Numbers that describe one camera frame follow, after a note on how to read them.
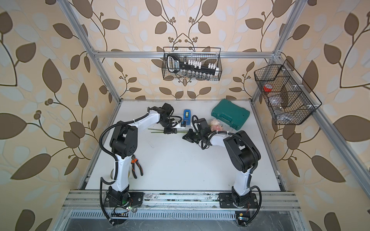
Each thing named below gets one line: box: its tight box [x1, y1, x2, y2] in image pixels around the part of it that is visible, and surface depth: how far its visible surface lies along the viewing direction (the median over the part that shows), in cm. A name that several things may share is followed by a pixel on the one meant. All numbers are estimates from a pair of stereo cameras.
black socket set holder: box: [166, 53, 220, 77], surface depth 85 cm
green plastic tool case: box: [211, 98, 251, 131], surface depth 109 cm
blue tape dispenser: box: [183, 108, 192, 126], surface depth 107 cm
